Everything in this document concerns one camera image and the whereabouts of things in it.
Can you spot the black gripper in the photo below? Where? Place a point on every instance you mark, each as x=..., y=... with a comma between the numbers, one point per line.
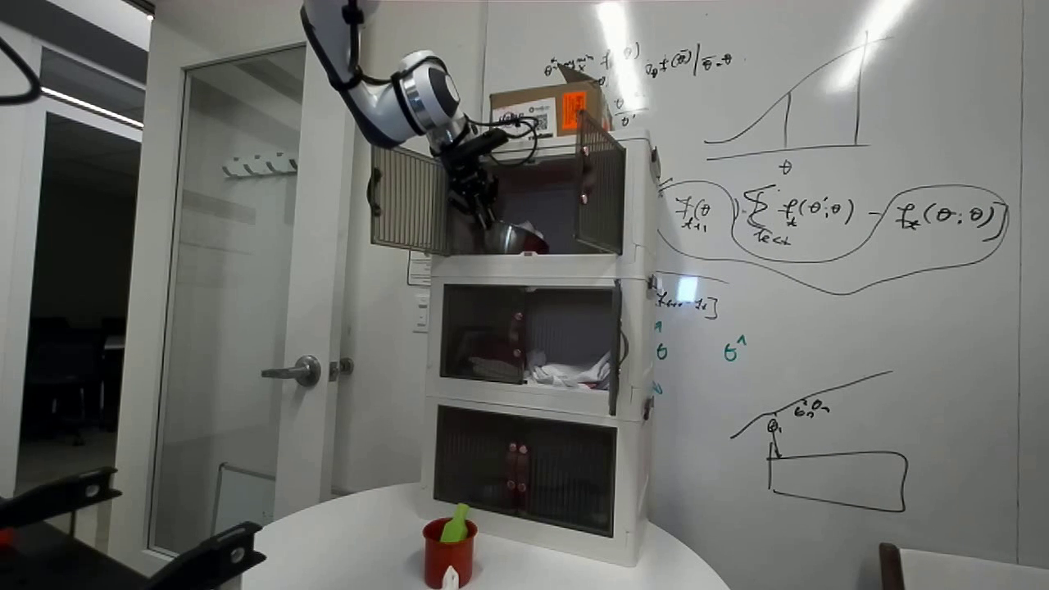
x=479, y=153

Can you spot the silver metal bowl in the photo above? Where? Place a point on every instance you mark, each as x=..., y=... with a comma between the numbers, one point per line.
x=503, y=239

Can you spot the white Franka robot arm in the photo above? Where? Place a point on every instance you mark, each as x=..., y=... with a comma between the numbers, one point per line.
x=382, y=86

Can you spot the red object inside cabinet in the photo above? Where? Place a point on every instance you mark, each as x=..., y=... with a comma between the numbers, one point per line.
x=534, y=236

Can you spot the middle grey mesh cabinet door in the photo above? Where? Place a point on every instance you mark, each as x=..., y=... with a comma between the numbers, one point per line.
x=529, y=329

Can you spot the white cloth inside cabinet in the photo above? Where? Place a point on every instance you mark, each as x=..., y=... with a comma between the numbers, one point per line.
x=567, y=374

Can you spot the white three-tier cabinet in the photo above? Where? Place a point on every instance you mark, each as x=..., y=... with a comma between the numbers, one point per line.
x=641, y=329

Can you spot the red bottles inside cabinet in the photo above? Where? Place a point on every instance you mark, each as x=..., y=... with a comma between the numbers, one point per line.
x=518, y=472

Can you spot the lowest grey mesh cabinet door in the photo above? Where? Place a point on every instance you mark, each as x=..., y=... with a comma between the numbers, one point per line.
x=546, y=470

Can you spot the brown cardboard box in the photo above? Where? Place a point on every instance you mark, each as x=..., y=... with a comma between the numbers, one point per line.
x=558, y=109

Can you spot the white door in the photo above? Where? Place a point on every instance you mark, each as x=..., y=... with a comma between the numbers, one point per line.
x=229, y=305

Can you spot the green toy vegetable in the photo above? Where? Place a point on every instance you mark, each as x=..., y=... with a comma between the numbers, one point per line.
x=456, y=527

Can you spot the red cup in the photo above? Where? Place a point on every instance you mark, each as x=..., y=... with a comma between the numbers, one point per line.
x=450, y=558

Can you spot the black clamp bar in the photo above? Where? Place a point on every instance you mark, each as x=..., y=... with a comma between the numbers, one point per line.
x=54, y=497
x=213, y=554

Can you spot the white seat chair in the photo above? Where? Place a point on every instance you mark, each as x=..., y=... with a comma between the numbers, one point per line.
x=961, y=569

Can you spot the white wall sign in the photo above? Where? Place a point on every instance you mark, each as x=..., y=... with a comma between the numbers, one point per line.
x=416, y=269

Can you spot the white light switch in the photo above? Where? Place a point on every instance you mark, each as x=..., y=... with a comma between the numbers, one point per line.
x=421, y=316

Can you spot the wall coat hooks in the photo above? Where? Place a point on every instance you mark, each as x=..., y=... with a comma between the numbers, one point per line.
x=262, y=167

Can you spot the large wall whiteboard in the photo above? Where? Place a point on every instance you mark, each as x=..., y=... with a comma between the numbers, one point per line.
x=853, y=297

